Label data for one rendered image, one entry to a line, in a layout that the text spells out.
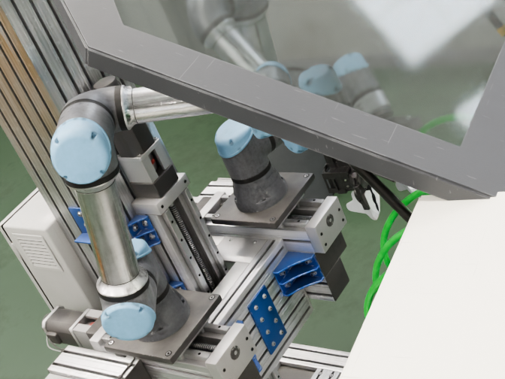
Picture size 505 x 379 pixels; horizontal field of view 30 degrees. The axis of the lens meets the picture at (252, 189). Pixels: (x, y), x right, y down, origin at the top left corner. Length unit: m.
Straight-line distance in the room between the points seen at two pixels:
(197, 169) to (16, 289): 1.14
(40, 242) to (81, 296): 0.20
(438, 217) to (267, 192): 1.18
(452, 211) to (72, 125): 0.80
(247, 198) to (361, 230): 1.66
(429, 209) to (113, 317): 0.89
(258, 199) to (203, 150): 2.77
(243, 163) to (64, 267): 0.57
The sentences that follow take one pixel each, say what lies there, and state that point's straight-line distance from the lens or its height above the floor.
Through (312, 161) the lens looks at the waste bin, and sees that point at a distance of 4.29.
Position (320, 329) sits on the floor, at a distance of 3.73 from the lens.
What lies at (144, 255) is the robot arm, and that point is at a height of 1.25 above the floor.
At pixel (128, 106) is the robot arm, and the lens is 1.98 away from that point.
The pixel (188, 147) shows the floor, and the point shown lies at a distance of 5.40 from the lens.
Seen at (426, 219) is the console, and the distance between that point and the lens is 1.40.
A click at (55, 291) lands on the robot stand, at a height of 0.99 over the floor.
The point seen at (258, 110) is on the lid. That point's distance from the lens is 1.45.
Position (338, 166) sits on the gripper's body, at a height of 1.37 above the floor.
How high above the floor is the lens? 2.36
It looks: 30 degrees down
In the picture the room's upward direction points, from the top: 24 degrees counter-clockwise
